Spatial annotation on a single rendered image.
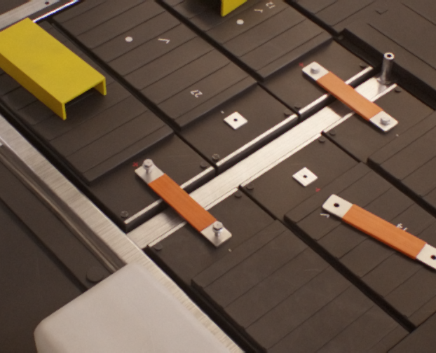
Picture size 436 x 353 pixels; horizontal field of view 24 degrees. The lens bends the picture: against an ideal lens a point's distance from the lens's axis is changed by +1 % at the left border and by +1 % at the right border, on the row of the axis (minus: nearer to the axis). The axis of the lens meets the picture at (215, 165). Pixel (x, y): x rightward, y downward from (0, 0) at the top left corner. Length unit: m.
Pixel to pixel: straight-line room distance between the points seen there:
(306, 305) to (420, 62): 0.43
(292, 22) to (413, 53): 0.17
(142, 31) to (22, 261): 0.49
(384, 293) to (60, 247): 0.36
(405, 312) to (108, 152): 0.41
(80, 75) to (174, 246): 0.28
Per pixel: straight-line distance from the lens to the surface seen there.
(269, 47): 1.40
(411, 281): 1.15
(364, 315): 1.12
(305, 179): 1.24
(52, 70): 1.32
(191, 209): 1.19
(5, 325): 0.99
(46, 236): 1.04
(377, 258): 1.16
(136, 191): 1.22
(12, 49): 1.36
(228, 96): 1.32
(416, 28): 1.45
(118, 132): 1.28
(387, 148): 1.28
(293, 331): 1.09
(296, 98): 1.34
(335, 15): 1.46
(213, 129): 1.29
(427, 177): 1.26
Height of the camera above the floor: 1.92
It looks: 48 degrees down
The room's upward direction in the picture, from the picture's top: 2 degrees clockwise
